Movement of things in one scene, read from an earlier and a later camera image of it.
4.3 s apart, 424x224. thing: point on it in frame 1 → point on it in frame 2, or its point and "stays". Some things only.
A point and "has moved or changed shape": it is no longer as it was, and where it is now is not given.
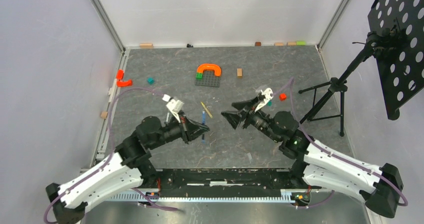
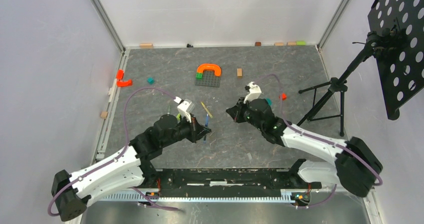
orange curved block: [124, 83] stays
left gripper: [190, 130] stays
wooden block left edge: [104, 115] stays
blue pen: [203, 121] has moved or changed shape
